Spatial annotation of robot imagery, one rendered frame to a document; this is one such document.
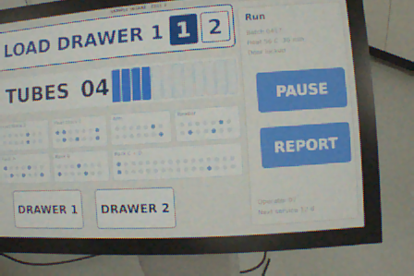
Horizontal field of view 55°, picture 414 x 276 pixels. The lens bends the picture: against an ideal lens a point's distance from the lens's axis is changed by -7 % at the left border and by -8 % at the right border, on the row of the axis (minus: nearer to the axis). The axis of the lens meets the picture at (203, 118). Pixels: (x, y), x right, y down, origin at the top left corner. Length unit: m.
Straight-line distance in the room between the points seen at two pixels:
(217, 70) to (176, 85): 0.05
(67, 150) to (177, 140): 0.13
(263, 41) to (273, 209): 0.18
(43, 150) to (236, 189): 0.23
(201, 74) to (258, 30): 0.08
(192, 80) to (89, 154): 0.15
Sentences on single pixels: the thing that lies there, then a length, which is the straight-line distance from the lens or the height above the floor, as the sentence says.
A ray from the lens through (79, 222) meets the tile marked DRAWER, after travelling 0.51.
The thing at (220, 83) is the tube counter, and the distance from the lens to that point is 0.46.
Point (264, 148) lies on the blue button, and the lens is 0.46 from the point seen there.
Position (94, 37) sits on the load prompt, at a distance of 0.51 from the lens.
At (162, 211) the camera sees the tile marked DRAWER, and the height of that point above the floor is 1.00.
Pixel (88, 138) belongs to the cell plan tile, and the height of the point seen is 1.07.
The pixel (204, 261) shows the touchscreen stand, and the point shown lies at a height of 0.79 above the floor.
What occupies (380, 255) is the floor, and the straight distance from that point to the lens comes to 1.69.
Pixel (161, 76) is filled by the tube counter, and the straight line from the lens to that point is 0.48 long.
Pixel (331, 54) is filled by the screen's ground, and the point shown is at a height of 1.12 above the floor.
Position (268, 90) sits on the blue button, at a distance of 0.46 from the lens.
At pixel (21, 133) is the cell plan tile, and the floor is 1.08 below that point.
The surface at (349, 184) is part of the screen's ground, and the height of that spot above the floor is 1.01.
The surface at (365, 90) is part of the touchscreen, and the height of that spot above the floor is 1.09.
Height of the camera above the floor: 1.35
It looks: 36 degrees down
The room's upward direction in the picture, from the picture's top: 8 degrees counter-clockwise
